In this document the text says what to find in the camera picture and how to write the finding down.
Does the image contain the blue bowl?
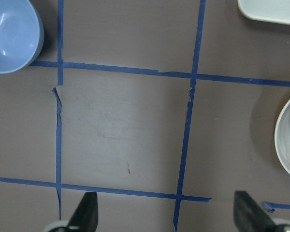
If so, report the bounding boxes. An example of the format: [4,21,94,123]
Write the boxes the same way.
[0,0,44,74]

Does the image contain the white rectangular tray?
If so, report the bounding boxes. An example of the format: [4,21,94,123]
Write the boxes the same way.
[237,0,290,25]

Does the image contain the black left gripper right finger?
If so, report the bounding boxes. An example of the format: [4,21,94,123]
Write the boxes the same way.
[233,191,276,232]

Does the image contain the white round plate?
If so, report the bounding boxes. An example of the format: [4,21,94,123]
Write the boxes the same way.
[274,99,290,175]

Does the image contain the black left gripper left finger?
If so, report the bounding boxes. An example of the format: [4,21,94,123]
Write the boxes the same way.
[67,192,98,232]

